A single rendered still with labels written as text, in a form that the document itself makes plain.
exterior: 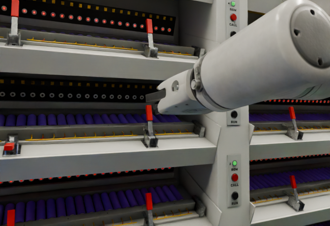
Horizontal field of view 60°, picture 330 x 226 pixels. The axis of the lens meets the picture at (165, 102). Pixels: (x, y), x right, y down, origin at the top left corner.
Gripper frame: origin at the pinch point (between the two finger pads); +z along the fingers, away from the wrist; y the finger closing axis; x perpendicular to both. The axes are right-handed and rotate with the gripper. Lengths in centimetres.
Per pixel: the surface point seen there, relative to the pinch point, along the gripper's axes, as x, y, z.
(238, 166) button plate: -13.0, 21.8, 9.5
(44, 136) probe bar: -3.9, -21.1, 14.7
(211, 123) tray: -2.5, 15.6, 9.8
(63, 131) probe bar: -3.0, -17.7, 14.3
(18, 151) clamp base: -6.8, -25.6, 10.5
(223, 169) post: -13.3, 17.5, 9.8
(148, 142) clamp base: -6.4, -1.0, 9.3
